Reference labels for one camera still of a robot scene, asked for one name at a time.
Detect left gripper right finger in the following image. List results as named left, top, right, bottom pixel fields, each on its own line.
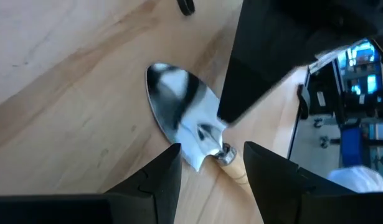
left=243, top=141, right=360, bottom=224

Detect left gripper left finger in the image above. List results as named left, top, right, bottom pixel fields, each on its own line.
left=105, top=142, right=183, bottom=224

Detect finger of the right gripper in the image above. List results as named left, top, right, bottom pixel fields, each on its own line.
left=217, top=0, right=317, bottom=124

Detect wide trowel wooden handle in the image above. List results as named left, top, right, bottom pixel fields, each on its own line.
left=145, top=62, right=253, bottom=189

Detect green black pruning shears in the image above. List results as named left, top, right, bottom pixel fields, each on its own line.
left=176, top=0, right=196, bottom=17

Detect black monitor blue screen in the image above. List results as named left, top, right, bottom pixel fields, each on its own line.
left=336, top=39, right=382, bottom=68

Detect white plastic sheet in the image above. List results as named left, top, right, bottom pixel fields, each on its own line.
left=326, top=164, right=383, bottom=193

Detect black aluminium table frame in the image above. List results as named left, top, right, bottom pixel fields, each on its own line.
left=286, top=60, right=313, bottom=160

